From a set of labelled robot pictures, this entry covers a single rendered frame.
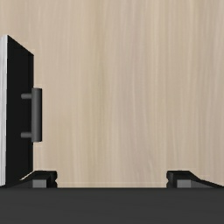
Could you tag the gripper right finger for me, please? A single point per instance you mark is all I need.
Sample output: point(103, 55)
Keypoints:
point(180, 177)

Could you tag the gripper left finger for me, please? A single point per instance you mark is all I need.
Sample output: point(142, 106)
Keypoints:
point(43, 178)

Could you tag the cabinet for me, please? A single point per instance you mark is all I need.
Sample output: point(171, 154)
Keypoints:
point(18, 116)

